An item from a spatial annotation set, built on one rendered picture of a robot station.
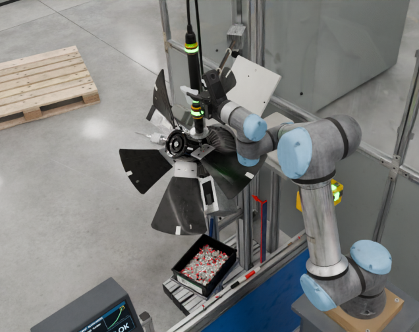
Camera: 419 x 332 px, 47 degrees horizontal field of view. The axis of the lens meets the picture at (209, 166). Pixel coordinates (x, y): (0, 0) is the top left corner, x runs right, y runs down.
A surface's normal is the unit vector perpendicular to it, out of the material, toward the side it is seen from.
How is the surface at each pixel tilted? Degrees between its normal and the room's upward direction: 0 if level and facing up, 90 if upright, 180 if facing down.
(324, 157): 69
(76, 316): 15
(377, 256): 8
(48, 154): 0
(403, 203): 90
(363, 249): 8
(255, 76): 50
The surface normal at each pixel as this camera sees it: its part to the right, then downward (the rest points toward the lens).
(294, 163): -0.92, 0.20
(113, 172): -0.06, -0.76
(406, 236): -0.77, 0.45
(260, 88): -0.63, -0.14
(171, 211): -0.09, -0.09
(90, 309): -0.22, -0.85
